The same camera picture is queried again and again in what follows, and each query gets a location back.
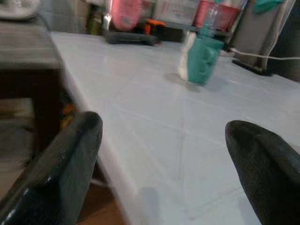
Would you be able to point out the black flat device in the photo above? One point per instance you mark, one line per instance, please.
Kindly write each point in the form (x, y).
(131, 38)

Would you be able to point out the grey appliance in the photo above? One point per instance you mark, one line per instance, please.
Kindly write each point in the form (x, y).
(257, 35)

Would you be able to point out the red plastic basket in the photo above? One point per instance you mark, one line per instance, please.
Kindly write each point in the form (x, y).
(218, 15)

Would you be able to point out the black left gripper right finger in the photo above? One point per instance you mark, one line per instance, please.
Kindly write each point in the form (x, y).
(269, 168)

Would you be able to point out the pink round object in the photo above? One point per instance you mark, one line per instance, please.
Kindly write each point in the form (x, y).
(126, 14)

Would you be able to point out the white folded napkin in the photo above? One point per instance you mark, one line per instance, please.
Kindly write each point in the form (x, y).
(185, 56)

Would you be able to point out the white plate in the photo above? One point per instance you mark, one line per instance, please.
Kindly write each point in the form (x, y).
(16, 9)

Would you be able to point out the orange and black tool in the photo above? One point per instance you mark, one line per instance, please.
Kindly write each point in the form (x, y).
(154, 27)

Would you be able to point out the teal cloth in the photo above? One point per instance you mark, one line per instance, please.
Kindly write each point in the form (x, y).
(267, 5)

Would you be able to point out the teal plastic cup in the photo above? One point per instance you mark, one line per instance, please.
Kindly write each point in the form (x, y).
(202, 59)

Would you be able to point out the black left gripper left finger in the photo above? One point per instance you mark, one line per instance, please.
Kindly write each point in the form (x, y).
(56, 173)

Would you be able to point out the clear plastic bottle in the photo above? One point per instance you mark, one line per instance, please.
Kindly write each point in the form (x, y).
(211, 20)

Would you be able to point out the dark wooden shelf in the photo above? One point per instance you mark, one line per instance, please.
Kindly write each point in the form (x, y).
(25, 77)

